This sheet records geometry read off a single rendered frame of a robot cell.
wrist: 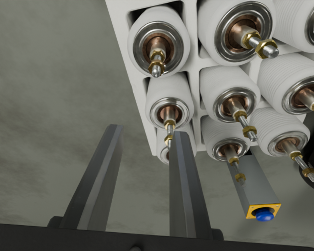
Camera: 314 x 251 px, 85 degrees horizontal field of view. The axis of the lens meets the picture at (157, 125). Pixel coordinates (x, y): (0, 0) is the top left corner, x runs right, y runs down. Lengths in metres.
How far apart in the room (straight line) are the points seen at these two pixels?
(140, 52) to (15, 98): 0.60
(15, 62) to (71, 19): 0.24
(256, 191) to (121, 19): 0.49
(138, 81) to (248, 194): 0.39
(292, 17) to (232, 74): 0.10
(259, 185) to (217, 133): 0.21
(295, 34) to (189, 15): 0.16
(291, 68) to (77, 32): 0.51
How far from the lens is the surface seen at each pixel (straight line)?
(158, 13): 0.27
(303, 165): 0.43
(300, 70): 0.37
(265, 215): 0.53
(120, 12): 0.35
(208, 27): 0.28
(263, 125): 0.45
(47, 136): 0.86
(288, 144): 0.45
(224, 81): 0.33
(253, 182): 0.55
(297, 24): 0.33
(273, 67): 0.40
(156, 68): 0.19
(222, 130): 0.40
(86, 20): 0.56
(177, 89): 0.31
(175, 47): 0.27
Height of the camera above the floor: 0.52
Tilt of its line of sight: 51 degrees down
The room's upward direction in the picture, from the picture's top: 177 degrees counter-clockwise
